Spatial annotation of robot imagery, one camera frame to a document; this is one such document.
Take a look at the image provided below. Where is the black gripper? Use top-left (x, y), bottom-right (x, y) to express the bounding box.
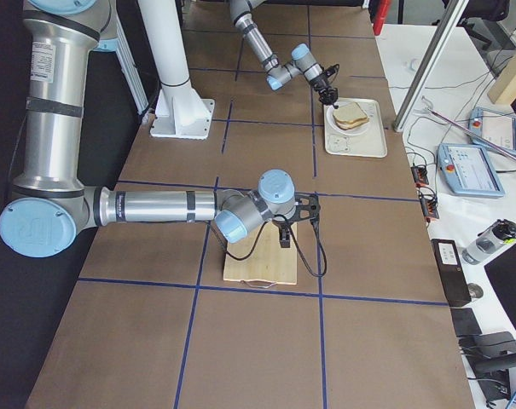
top-left (271, 215), bottom-right (299, 249)
top-left (311, 75), bottom-right (339, 106)

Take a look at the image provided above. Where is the brown bread slice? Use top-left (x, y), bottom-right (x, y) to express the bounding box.
top-left (333, 102), bottom-right (368, 116)

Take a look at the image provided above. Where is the white round plate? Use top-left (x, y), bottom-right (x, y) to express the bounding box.
top-left (324, 98), bottom-right (381, 136)

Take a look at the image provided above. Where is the bottom bread slice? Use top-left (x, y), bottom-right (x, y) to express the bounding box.
top-left (333, 115), bottom-right (369, 130)

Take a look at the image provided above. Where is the wooden cutting board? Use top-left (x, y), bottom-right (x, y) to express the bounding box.
top-left (223, 223), bottom-right (298, 286)

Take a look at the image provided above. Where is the cream bear serving tray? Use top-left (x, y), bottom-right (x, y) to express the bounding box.
top-left (324, 115), bottom-right (387, 158)

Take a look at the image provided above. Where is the orange black connector block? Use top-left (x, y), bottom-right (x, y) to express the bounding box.
top-left (410, 164), bottom-right (439, 223)

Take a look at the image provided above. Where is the near teach pendant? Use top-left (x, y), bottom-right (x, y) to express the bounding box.
top-left (437, 143), bottom-right (505, 198)

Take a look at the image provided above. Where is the teach pendant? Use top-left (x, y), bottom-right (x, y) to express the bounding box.
top-left (468, 107), bottom-right (516, 156)
top-left (437, 143), bottom-right (505, 198)

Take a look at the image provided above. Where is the black box with label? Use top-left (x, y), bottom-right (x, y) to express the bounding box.
top-left (431, 239), bottom-right (471, 308)

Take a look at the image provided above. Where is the far teach pendant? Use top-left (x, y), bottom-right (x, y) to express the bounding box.
top-left (468, 107), bottom-right (516, 156)

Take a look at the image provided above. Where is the grey water bottle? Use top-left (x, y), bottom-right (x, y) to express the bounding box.
top-left (461, 219), bottom-right (516, 264)

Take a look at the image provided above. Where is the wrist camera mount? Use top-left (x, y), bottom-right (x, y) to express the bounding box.
top-left (290, 193), bottom-right (321, 223)
top-left (323, 64), bottom-right (339, 82)

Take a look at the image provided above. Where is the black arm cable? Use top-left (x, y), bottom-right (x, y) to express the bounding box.
top-left (206, 215), bottom-right (328, 279)

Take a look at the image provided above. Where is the aluminium frame post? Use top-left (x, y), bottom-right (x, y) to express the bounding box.
top-left (393, 0), bottom-right (469, 132)

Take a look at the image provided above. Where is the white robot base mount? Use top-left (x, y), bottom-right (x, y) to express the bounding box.
top-left (138, 0), bottom-right (215, 140)

